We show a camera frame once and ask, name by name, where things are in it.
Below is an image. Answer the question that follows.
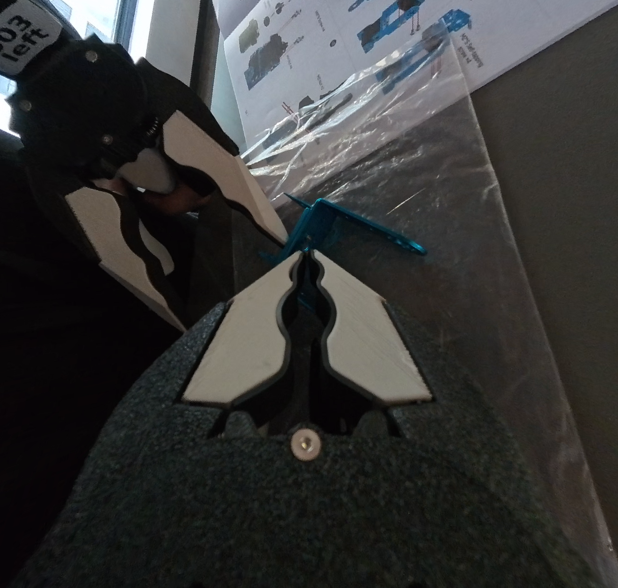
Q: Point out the assembly instruction booklet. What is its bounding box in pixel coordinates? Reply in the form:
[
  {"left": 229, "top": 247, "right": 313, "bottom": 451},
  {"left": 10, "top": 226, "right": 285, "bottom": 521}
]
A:
[{"left": 212, "top": 0, "right": 618, "bottom": 164}]

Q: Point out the person's left hand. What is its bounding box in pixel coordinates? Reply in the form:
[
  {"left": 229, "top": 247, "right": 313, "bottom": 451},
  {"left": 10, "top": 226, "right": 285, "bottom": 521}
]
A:
[{"left": 112, "top": 180, "right": 215, "bottom": 216}]

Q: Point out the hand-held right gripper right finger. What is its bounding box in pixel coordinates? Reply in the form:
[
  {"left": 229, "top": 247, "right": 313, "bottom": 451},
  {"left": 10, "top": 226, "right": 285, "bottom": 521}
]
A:
[{"left": 305, "top": 250, "right": 434, "bottom": 436}]

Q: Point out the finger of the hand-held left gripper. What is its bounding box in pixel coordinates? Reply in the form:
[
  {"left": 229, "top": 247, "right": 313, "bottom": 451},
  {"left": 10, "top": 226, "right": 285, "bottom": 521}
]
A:
[
  {"left": 161, "top": 109, "right": 290, "bottom": 248},
  {"left": 64, "top": 186, "right": 187, "bottom": 334}
]

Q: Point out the clear plastic bag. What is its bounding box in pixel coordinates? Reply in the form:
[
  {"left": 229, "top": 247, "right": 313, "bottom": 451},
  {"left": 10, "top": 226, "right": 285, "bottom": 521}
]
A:
[{"left": 239, "top": 20, "right": 609, "bottom": 588}]

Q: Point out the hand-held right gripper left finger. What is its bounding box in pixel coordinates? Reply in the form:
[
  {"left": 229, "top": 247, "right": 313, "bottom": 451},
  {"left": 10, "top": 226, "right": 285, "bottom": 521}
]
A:
[{"left": 181, "top": 250, "right": 310, "bottom": 425}]

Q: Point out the long blue U bracket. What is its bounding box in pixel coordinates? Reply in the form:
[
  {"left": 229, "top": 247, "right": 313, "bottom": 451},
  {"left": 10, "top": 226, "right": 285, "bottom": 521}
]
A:
[{"left": 270, "top": 198, "right": 429, "bottom": 311}]

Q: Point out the person's dark clothing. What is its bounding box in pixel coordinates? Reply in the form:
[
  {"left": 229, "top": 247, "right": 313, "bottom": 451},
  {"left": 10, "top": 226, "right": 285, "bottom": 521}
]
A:
[{"left": 0, "top": 129, "right": 194, "bottom": 588}]

